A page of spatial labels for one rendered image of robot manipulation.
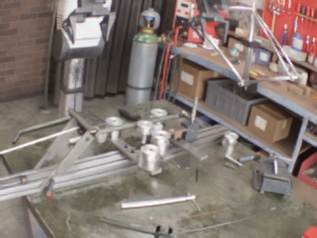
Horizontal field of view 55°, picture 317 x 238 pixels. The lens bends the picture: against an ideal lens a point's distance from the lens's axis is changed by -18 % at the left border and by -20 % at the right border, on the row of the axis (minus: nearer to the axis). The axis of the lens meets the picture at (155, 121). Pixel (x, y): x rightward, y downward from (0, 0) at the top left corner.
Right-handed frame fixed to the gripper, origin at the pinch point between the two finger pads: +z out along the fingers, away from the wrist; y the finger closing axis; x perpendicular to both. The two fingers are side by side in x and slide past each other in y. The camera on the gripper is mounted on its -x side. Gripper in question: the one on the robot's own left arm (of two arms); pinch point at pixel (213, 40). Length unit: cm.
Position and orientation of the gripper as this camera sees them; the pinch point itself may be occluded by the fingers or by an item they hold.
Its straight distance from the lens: 119.4
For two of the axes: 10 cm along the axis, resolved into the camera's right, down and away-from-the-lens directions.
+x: -5.6, 1.0, 8.2
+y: 8.1, -1.3, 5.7
